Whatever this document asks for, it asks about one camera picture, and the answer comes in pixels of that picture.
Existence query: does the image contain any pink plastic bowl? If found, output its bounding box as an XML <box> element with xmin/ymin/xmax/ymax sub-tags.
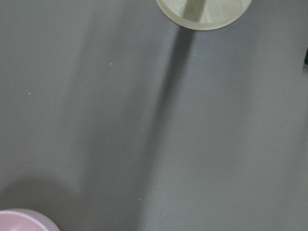
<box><xmin>0</xmin><ymin>209</ymin><xmax>60</xmax><ymax>231</ymax></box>

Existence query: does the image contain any black object at right edge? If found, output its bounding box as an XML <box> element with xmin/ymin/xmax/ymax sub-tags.
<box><xmin>304</xmin><ymin>48</ymin><xmax>308</xmax><ymax>65</ymax></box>

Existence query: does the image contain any round light wooden plate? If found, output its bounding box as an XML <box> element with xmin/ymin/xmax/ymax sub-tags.
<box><xmin>156</xmin><ymin>0</ymin><xmax>252</xmax><ymax>31</ymax></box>

